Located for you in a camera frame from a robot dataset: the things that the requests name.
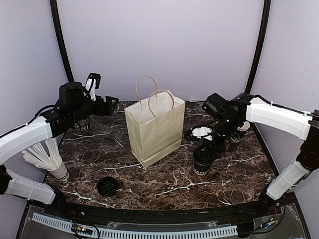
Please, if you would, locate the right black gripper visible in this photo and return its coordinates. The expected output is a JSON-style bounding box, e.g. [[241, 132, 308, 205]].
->
[[203, 116, 240, 161]]

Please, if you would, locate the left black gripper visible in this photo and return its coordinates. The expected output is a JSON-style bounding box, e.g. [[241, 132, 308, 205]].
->
[[69, 95, 118, 123]]

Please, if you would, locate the black paper coffee cup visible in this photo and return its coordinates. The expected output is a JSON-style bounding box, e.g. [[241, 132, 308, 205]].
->
[[193, 146, 215, 176]]

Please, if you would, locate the cream paper bag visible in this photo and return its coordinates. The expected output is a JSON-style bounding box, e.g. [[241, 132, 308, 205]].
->
[[124, 75, 185, 168]]

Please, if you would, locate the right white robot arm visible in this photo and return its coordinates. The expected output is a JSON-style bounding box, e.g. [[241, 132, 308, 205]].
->
[[202, 93, 319, 216]]

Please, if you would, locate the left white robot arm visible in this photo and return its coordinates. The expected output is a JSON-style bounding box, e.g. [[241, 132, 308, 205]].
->
[[0, 96, 119, 217]]

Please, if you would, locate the white cup with straws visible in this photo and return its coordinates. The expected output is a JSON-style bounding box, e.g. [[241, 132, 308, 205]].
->
[[22, 138, 69, 182]]

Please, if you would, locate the black plastic cup lid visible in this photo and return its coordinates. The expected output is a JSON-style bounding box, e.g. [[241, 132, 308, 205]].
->
[[97, 176, 118, 197]]

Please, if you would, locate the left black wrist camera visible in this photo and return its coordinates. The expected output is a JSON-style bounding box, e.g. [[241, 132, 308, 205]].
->
[[59, 82, 84, 107]]

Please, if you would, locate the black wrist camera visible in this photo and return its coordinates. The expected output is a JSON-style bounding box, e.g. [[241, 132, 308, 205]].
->
[[59, 82, 84, 107], [202, 93, 228, 119]]

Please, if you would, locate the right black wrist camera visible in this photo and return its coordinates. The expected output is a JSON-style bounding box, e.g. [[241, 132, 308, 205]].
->
[[202, 93, 228, 119]]

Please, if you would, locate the left black frame post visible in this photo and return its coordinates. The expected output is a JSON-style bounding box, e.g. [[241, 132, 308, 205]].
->
[[49, 0, 74, 82]]

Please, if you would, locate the black frame post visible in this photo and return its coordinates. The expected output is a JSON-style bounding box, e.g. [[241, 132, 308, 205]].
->
[[49, 0, 74, 82], [244, 0, 271, 94]]

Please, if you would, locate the white slotted cable duct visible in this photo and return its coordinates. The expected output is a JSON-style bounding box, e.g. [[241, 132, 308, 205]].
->
[[31, 213, 238, 239]]

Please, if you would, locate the right black frame post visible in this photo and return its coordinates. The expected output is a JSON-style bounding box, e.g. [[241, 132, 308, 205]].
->
[[244, 0, 271, 94]]

